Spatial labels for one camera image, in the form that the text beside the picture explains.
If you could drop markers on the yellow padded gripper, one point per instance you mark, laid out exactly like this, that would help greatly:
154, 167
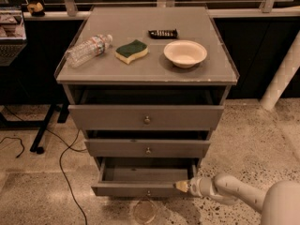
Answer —
195, 186

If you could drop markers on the grey bottom drawer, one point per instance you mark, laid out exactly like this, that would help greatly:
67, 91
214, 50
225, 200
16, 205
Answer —
152, 177

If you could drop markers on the grey drawer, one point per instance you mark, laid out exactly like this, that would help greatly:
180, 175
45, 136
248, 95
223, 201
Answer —
152, 177
146, 110
147, 144

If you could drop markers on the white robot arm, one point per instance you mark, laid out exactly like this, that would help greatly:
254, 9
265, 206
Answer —
279, 205

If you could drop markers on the grey middle drawer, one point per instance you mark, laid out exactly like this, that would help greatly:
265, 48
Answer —
147, 144

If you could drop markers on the grey drawer cabinet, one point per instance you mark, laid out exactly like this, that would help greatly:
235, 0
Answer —
214, 76

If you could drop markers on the grey top drawer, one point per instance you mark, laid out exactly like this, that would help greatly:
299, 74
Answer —
146, 110

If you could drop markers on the white bowl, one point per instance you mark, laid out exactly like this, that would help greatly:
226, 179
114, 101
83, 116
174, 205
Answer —
185, 53

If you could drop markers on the green yellow sponge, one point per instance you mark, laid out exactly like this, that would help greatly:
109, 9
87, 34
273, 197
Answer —
132, 51

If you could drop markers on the white diagonal pillar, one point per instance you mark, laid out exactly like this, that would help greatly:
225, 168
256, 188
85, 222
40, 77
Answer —
283, 76

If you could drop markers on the clear plastic water bottle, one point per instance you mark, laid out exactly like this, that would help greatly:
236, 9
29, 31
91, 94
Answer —
87, 50

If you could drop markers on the metal window railing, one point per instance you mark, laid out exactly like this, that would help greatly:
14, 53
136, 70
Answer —
156, 3

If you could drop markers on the open laptop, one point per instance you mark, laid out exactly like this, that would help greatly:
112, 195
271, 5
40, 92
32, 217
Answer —
12, 34

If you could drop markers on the yellow black object on ledge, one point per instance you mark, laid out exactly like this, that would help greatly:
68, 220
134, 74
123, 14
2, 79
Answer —
36, 9

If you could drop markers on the black desk frame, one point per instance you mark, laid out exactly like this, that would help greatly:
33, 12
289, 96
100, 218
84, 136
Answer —
39, 125

